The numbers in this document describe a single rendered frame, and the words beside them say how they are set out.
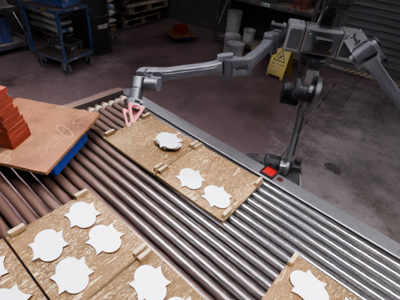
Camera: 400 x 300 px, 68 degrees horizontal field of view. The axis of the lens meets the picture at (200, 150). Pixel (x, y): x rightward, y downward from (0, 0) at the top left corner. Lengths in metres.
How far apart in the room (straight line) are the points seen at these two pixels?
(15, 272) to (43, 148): 0.56
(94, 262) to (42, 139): 0.68
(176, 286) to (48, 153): 0.82
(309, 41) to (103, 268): 1.53
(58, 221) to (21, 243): 0.14
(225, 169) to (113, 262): 0.70
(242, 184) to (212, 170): 0.17
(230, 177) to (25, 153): 0.95
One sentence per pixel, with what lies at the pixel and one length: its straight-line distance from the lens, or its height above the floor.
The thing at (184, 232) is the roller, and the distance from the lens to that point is 1.28.
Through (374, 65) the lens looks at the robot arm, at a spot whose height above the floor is 1.54.
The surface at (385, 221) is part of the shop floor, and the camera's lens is 3.14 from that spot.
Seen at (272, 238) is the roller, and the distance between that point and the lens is 1.34.
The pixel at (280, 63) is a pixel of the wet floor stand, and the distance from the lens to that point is 5.00.
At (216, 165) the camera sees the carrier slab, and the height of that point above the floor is 0.94.
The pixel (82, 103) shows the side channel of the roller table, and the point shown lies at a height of 0.95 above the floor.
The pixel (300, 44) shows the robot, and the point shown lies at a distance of 1.88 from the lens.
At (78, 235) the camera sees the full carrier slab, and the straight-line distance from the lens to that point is 1.28.
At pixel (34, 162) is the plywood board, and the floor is 1.04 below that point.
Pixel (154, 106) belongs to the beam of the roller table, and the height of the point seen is 0.92.
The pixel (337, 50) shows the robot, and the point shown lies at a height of 1.43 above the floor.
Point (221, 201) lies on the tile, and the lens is 1.37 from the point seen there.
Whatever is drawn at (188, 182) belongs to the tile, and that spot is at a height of 0.94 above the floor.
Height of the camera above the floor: 1.95
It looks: 38 degrees down
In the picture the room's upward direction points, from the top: 7 degrees clockwise
